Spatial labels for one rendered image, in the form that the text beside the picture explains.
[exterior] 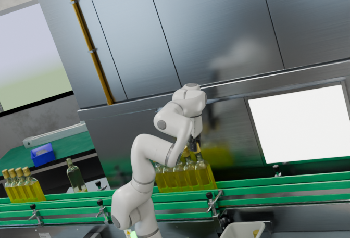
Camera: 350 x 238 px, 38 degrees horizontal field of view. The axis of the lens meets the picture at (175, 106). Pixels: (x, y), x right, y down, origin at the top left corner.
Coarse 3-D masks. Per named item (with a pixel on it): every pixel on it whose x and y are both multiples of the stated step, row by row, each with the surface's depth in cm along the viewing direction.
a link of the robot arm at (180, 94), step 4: (188, 84) 217; (192, 84) 217; (196, 84) 217; (184, 88) 215; (188, 88) 214; (192, 88) 214; (196, 88) 215; (200, 88) 217; (176, 92) 210; (180, 92) 209; (184, 92) 209; (172, 96) 211; (176, 96) 209; (180, 96) 209; (184, 96) 208; (172, 100) 210
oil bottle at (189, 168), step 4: (188, 164) 231; (192, 164) 231; (184, 168) 232; (188, 168) 231; (192, 168) 230; (184, 172) 232; (188, 172) 231; (192, 172) 230; (188, 176) 232; (192, 176) 231; (196, 176) 231; (188, 180) 233; (192, 180) 232; (196, 180) 231; (192, 184) 233; (196, 184) 232; (192, 188) 234; (196, 188) 233; (200, 188) 232
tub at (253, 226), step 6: (240, 222) 218; (246, 222) 216; (252, 222) 215; (258, 222) 213; (228, 228) 217; (234, 228) 219; (240, 228) 218; (246, 228) 216; (252, 228) 215; (258, 228) 213; (222, 234) 213; (228, 234) 216; (234, 234) 219; (240, 234) 218; (246, 234) 217; (252, 234) 216; (258, 234) 204
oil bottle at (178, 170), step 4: (180, 164) 234; (184, 164) 235; (176, 168) 234; (180, 168) 233; (176, 172) 234; (180, 172) 233; (176, 176) 235; (180, 176) 234; (184, 176) 233; (176, 180) 236; (180, 180) 235; (184, 180) 234; (180, 184) 236; (184, 184) 235; (188, 184) 235; (180, 188) 237; (184, 188) 236; (188, 188) 235
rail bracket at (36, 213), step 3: (33, 204) 269; (30, 207) 269; (33, 207) 268; (33, 210) 269; (36, 210) 271; (33, 213) 269; (36, 213) 269; (39, 213) 271; (33, 216) 268; (36, 216) 269; (30, 219) 266; (39, 219) 271; (39, 222) 271; (42, 222) 272; (39, 225) 271; (42, 225) 271
